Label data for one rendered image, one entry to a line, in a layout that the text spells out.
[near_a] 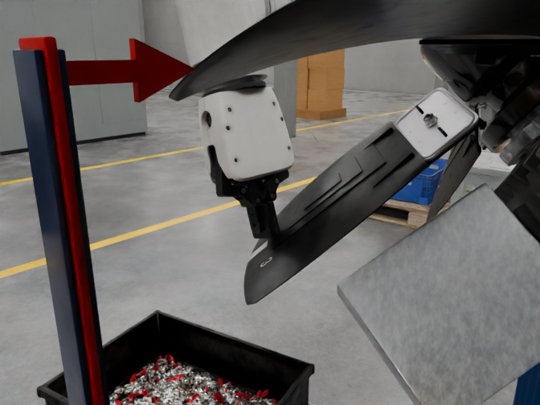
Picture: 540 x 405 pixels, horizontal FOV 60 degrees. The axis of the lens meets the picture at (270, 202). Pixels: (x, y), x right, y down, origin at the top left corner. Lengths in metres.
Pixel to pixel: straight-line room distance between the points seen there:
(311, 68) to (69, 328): 8.57
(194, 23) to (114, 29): 6.36
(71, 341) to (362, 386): 1.74
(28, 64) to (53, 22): 6.37
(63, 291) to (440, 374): 0.29
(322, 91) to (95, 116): 3.90
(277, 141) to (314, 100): 8.12
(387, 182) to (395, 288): 0.13
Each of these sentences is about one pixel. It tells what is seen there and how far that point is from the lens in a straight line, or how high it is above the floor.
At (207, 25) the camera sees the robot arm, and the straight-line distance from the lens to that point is 0.53.
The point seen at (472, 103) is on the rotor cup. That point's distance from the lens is 0.51.
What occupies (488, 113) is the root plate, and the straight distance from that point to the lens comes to 0.60.
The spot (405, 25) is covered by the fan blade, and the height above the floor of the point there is 1.20.
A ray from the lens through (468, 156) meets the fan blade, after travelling 0.65.
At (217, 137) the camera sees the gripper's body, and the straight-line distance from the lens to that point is 0.51.
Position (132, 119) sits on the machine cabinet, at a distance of 7.02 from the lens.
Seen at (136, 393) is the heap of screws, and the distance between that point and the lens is 0.57.
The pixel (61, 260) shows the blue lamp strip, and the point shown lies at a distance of 0.19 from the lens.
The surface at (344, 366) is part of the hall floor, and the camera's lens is 1.99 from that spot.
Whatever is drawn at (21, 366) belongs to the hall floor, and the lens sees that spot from 2.20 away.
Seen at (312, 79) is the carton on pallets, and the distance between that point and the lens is 8.71.
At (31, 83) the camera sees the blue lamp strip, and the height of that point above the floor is 1.18.
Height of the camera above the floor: 1.19
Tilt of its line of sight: 18 degrees down
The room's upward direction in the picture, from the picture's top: straight up
